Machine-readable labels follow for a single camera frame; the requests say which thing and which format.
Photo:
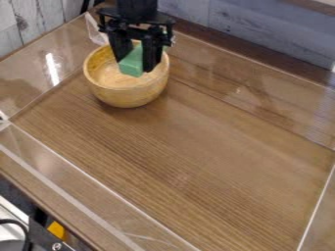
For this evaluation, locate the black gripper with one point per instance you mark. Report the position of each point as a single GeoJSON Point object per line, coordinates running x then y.
{"type": "Point", "coordinates": [135, 19]}

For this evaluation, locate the green rectangular block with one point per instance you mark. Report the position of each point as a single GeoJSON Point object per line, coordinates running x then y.
{"type": "Point", "coordinates": [131, 64]}

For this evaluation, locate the brown wooden bowl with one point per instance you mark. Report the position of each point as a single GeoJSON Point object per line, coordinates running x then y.
{"type": "Point", "coordinates": [116, 89]}

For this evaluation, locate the clear acrylic corner bracket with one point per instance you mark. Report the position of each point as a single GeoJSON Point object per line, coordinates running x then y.
{"type": "Point", "coordinates": [96, 36]}

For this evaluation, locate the clear acrylic tray wall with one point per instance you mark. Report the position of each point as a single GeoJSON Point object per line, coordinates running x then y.
{"type": "Point", "coordinates": [95, 212]}

